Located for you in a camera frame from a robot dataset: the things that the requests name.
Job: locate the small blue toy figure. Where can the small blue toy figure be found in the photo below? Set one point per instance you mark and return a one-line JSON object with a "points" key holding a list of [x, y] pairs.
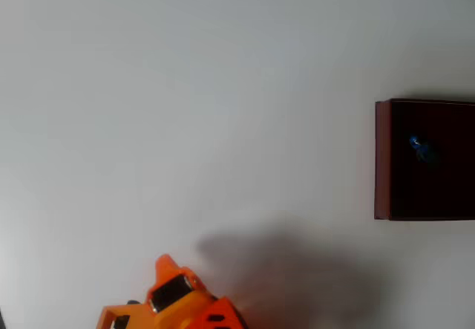
{"points": [[421, 149]]}

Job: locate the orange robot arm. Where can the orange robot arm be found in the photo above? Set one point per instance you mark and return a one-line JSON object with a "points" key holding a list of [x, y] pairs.
{"points": [[185, 306]]}

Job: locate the dark red box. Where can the dark red box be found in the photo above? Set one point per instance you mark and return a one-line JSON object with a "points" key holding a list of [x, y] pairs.
{"points": [[426, 195]]}

